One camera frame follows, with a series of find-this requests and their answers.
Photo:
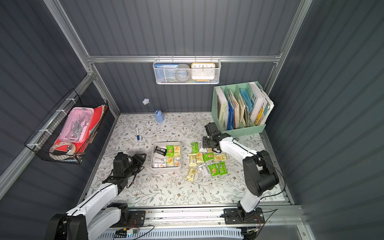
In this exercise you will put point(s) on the green cookie packet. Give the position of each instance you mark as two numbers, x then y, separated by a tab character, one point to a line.
170	151
222	168
214	170

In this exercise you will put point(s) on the beige paper stack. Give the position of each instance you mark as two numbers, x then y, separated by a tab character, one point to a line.
239	107

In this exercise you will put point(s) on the white storage box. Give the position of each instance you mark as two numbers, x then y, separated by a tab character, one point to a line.
156	158

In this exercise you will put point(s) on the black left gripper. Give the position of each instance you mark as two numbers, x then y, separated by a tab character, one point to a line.
137	160

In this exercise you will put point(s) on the yellow white clock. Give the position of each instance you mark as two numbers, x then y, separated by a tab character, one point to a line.
203	71

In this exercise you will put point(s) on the blue white marker pen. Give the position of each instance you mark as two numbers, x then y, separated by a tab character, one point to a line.
137	132

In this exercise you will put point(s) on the pale green workspace book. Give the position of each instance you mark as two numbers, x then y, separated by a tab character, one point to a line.
223	109

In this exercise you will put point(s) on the mint green file organizer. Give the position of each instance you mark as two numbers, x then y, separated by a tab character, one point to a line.
250	128

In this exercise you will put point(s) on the blue folder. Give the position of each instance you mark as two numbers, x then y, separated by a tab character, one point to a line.
231	117

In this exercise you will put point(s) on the pale yellow packet stack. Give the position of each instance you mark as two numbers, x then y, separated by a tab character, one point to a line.
177	151

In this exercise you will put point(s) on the clear tape dispenser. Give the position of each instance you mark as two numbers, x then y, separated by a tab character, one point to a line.
63	148

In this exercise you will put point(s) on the white illustrated book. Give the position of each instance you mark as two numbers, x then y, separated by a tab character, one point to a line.
258	98

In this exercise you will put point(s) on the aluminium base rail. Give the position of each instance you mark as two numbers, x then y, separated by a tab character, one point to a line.
210	216

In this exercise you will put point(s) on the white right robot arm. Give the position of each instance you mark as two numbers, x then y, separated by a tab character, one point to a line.
260	174

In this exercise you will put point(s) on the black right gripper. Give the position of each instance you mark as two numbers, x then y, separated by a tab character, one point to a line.
210	142

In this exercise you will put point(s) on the grey tape roll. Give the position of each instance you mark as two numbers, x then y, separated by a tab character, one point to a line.
182	73

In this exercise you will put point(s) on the pale yellow cookie packet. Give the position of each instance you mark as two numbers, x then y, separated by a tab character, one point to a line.
170	161

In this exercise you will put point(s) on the black cookie packet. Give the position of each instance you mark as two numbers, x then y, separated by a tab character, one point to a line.
161	151

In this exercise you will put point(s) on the black wire wall basket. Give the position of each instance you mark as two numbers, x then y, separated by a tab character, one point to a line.
48	133

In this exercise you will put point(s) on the white wire wall basket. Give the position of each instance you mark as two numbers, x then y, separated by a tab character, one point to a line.
189	61

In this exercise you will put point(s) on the silver cookie packet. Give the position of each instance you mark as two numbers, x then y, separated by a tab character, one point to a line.
203	170

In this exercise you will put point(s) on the blue box in basket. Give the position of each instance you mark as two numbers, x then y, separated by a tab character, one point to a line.
165	72

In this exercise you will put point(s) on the yellow illustrated book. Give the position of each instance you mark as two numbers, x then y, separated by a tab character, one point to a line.
259	116

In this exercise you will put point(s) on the small white cookie packet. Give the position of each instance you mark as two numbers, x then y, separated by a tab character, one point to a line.
203	150

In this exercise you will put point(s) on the blue spray bottle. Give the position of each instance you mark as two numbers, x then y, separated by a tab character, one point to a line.
158	113

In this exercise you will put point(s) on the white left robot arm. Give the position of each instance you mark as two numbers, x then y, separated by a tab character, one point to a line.
94	215

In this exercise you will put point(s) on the pink plastic tool case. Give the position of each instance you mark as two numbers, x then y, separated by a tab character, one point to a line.
77	125

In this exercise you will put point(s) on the white cookie packet front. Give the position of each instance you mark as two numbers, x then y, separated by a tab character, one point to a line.
159	165

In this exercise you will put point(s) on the green cookie packet upright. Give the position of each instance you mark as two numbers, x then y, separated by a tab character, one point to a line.
170	151

